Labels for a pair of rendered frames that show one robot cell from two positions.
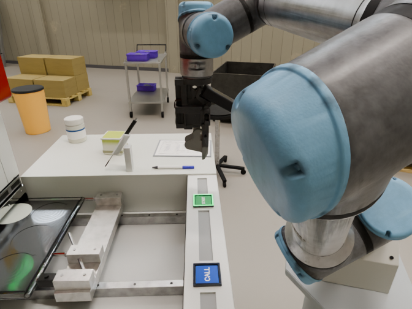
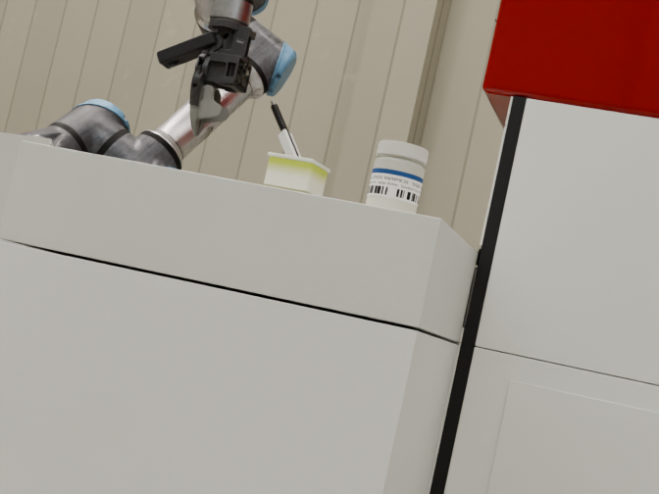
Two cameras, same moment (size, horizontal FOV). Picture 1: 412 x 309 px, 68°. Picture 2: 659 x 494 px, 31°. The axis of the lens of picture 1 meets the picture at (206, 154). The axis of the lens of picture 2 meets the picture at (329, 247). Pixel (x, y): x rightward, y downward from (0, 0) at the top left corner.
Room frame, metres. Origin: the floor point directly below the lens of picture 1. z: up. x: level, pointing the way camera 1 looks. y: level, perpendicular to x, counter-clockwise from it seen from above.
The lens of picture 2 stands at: (2.70, 0.96, 0.78)
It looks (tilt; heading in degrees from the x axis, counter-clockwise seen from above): 4 degrees up; 198
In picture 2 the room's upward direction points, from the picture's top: 12 degrees clockwise
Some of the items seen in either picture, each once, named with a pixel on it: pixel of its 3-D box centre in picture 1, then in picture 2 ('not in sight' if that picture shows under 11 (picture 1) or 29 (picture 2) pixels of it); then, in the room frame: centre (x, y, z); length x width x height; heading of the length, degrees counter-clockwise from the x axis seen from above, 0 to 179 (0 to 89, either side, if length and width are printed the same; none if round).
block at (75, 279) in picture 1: (74, 279); not in sight; (0.50, 0.30, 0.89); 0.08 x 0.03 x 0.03; 92
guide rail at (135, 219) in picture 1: (108, 219); not in sight; (0.79, 0.31, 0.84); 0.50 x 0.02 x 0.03; 92
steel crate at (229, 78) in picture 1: (244, 92); not in sight; (4.32, -0.55, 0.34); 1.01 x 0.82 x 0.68; 168
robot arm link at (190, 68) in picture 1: (196, 67); (230, 15); (0.70, 0.02, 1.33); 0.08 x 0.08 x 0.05
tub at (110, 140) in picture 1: (114, 143); (294, 181); (1.03, 0.33, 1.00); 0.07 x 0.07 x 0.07; 87
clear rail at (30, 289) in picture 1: (61, 237); not in sight; (0.63, 0.39, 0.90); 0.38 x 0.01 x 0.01; 2
